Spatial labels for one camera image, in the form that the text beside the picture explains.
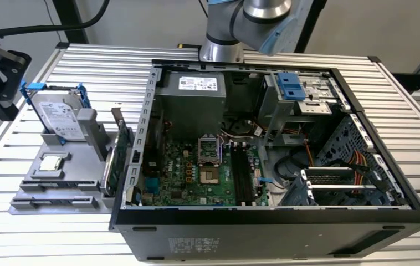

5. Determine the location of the black RAM slot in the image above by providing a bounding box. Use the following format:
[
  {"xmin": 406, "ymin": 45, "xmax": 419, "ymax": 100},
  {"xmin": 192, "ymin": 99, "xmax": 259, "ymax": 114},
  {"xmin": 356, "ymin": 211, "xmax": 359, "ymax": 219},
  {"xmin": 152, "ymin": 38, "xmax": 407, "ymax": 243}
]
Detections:
[
  {"xmin": 230, "ymin": 142, "xmax": 243, "ymax": 207},
  {"xmin": 234, "ymin": 142, "xmax": 248, "ymax": 207},
  {"xmin": 239, "ymin": 142, "xmax": 252, "ymax": 207}
]

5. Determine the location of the hard disk in blue carrier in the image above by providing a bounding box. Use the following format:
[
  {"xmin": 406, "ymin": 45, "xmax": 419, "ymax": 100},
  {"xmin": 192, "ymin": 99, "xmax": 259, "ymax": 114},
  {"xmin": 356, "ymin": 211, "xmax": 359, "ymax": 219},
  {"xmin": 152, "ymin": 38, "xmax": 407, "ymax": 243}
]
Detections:
[{"xmin": 19, "ymin": 81, "xmax": 92, "ymax": 145}]

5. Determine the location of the silver CPU chip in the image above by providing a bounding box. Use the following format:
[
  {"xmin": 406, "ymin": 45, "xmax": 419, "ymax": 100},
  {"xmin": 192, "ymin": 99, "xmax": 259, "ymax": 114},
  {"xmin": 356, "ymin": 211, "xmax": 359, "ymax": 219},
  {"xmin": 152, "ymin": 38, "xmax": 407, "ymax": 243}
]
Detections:
[{"xmin": 38, "ymin": 155, "xmax": 66, "ymax": 171}]

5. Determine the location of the grey plastic parts rack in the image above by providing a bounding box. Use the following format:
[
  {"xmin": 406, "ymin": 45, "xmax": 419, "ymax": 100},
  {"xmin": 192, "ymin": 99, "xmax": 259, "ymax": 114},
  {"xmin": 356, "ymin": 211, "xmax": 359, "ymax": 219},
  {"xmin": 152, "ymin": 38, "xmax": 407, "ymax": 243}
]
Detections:
[{"xmin": 8, "ymin": 108, "xmax": 138, "ymax": 216}]

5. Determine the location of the green graphics card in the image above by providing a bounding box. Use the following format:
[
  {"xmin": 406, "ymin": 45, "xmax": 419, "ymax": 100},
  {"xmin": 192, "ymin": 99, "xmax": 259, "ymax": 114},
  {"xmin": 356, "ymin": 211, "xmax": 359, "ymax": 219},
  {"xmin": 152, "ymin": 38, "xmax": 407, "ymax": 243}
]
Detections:
[{"xmin": 100, "ymin": 108, "xmax": 135, "ymax": 197}]

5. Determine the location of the grey power supply unit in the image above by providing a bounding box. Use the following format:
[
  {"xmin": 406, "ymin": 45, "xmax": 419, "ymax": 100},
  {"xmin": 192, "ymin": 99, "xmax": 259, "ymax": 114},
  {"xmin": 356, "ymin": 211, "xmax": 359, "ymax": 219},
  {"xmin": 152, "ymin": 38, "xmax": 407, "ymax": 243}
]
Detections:
[{"xmin": 156, "ymin": 70, "xmax": 228, "ymax": 139}]

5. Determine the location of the blue expansion slot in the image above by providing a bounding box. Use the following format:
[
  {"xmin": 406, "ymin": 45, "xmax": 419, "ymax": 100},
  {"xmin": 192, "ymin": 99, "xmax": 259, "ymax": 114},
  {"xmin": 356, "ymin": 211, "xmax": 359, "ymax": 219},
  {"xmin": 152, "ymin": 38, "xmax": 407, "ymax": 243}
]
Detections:
[{"xmin": 144, "ymin": 178, "xmax": 160, "ymax": 193}]

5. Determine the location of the green motherboard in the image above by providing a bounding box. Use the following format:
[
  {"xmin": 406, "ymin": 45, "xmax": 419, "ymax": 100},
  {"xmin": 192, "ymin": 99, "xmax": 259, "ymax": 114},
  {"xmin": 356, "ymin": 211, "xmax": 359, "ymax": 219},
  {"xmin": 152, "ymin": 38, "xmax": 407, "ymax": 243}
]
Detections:
[{"xmin": 138, "ymin": 138, "xmax": 270, "ymax": 207}]

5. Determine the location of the CPU socket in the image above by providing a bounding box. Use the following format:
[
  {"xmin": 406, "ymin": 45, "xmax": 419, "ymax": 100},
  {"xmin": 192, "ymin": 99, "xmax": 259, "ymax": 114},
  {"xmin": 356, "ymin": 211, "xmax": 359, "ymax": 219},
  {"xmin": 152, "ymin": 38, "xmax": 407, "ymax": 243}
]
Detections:
[{"xmin": 199, "ymin": 165, "xmax": 222, "ymax": 185}]

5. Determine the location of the black cooling fan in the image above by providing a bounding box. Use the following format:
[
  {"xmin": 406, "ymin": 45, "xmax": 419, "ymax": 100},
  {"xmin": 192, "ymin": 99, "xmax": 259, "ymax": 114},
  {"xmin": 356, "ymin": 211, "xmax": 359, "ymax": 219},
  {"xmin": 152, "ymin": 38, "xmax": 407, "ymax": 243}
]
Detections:
[{"xmin": 222, "ymin": 116, "xmax": 258, "ymax": 138}]

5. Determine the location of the blue plastic drive latch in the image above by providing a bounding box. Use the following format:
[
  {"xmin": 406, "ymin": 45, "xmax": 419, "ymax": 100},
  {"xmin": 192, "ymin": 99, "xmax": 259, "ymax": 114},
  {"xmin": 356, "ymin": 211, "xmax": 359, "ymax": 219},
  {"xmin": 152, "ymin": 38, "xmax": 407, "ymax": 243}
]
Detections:
[{"xmin": 276, "ymin": 72, "xmax": 304, "ymax": 101}]

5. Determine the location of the black open PC case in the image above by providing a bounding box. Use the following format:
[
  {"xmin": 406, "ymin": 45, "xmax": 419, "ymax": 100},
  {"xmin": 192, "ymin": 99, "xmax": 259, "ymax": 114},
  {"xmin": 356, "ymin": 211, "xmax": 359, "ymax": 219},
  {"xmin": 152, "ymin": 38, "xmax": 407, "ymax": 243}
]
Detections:
[{"xmin": 108, "ymin": 58, "xmax": 420, "ymax": 263}]

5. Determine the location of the metal disk bay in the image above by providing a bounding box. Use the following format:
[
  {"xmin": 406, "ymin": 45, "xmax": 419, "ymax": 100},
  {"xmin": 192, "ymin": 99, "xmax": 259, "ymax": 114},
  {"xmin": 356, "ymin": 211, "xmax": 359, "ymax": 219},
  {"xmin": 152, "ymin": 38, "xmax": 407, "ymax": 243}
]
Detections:
[{"xmin": 279, "ymin": 165, "xmax": 382, "ymax": 207}]

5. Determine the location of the thick black cable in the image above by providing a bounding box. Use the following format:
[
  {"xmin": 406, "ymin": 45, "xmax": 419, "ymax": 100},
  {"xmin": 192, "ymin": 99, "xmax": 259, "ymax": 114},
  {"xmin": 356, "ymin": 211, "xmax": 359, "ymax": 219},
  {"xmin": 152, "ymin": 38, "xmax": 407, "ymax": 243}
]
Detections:
[{"xmin": 0, "ymin": 0, "xmax": 112, "ymax": 38}]

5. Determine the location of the black vertical post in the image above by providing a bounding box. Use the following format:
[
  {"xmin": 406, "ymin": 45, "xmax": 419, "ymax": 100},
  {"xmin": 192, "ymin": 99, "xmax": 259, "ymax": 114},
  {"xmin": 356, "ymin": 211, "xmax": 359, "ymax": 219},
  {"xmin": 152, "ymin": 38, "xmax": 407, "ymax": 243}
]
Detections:
[
  {"xmin": 52, "ymin": 0, "xmax": 90, "ymax": 45},
  {"xmin": 294, "ymin": 0, "xmax": 328, "ymax": 54}
]

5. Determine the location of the metal socket cover frame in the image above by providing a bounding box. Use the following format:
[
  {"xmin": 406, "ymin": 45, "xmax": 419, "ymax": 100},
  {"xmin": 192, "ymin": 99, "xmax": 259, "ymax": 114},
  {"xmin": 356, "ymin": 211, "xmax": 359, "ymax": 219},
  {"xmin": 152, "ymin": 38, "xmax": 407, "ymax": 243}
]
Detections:
[{"xmin": 198, "ymin": 135, "xmax": 222, "ymax": 166}]

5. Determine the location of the thin orange wire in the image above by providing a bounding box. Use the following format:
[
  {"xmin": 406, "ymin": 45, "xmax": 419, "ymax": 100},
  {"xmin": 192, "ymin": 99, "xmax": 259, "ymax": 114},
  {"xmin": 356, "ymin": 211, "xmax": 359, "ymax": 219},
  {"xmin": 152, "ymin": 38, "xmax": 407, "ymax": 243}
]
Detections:
[{"xmin": 304, "ymin": 140, "xmax": 315, "ymax": 167}]

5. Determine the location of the orange yellow wire bundle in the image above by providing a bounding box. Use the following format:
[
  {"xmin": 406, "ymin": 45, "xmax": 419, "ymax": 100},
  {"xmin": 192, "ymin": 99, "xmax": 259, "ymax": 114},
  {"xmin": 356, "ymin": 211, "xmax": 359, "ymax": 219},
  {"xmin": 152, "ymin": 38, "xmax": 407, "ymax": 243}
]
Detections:
[{"xmin": 346, "ymin": 151, "xmax": 370, "ymax": 192}]

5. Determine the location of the black frame bracket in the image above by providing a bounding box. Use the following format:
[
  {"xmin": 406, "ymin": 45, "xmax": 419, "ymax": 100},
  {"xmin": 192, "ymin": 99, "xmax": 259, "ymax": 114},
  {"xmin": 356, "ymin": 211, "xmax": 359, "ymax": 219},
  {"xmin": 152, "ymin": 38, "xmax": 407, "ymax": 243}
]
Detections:
[{"xmin": 391, "ymin": 72, "xmax": 420, "ymax": 96}]

